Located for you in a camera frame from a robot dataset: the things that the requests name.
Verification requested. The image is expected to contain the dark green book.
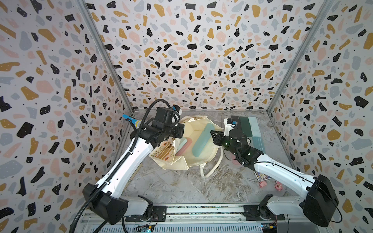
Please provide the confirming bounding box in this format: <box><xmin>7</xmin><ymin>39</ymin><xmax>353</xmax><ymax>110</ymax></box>
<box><xmin>240</xmin><ymin>116</ymin><xmax>253</xmax><ymax>137</ymax></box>

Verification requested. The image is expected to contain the cream floral canvas bag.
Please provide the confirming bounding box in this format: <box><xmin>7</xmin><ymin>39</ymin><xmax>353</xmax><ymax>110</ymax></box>
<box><xmin>149</xmin><ymin>116</ymin><xmax>223</xmax><ymax>179</ymax></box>

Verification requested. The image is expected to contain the teal translucent pencil case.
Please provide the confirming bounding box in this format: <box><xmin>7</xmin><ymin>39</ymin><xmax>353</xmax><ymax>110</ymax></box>
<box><xmin>252</xmin><ymin>136</ymin><xmax>266</xmax><ymax>153</ymax></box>

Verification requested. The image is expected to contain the light mint pencil case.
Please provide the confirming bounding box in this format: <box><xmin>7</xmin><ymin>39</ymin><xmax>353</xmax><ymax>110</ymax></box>
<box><xmin>248</xmin><ymin>116</ymin><xmax>261</xmax><ymax>137</ymax></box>

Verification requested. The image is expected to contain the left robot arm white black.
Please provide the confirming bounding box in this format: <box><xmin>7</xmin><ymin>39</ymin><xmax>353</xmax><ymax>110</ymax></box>
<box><xmin>83</xmin><ymin>123</ymin><xmax>185</xmax><ymax>225</ymax></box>

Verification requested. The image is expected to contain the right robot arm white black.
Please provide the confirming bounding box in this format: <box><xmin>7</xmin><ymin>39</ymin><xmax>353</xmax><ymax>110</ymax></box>
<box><xmin>210</xmin><ymin>129</ymin><xmax>339</xmax><ymax>227</ymax></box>

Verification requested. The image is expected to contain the sage green pencil case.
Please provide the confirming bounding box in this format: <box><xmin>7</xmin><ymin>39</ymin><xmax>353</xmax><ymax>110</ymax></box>
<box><xmin>176</xmin><ymin>137</ymin><xmax>188</xmax><ymax>152</ymax></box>

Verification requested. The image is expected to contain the blue toy microphone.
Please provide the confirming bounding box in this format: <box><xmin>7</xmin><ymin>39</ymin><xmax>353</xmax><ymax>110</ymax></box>
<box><xmin>122</xmin><ymin>114</ymin><xmax>142</xmax><ymax>129</ymax></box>

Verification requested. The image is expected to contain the playing card box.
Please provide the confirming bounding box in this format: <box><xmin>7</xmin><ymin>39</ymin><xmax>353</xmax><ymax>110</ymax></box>
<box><xmin>254</xmin><ymin>171</ymin><xmax>271</xmax><ymax>182</ymax></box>

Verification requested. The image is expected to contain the small pink toy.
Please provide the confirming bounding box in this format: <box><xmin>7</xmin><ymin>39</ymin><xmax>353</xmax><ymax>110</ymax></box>
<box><xmin>259</xmin><ymin>181</ymin><xmax>268</xmax><ymax>188</ymax></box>
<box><xmin>275</xmin><ymin>181</ymin><xmax>283</xmax><ymax>191</ymax></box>

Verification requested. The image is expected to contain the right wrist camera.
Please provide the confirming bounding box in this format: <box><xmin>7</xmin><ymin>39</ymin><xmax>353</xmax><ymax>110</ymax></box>
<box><xmin>223</xmin><ymin>116</ymin><xmax>240</xmax><ymax>136</ymax></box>

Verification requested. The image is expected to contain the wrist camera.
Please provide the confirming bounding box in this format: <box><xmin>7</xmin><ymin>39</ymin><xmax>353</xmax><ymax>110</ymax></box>
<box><xmin>155</xmin><ymin>106</ymin><xmax>180</xmax><ymax>127</ymax></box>
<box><xmin>223</xmin><ymin>116</ymin><xmax>240</xmax><ymax>136</ymax></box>

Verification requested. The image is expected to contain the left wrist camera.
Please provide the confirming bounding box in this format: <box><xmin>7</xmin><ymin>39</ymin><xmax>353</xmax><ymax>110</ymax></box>
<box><xmin>155</xmin><ymin>106</ymin><xmax>180</xmax><ymax>127</ymax></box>

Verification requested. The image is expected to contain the black corrugated cable conduit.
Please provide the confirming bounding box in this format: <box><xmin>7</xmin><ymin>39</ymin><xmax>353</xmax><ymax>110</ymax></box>
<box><xmin>68</xmin><ymin>98</ymin><xmax>173</xmax><ymax>233</ymax></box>

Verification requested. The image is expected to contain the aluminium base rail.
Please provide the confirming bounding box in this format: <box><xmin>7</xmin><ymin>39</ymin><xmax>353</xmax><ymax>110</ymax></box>
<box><xmin>76</xmin><ymin>203</ymin><xmax>332</xmax><ymax>233</ymax></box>

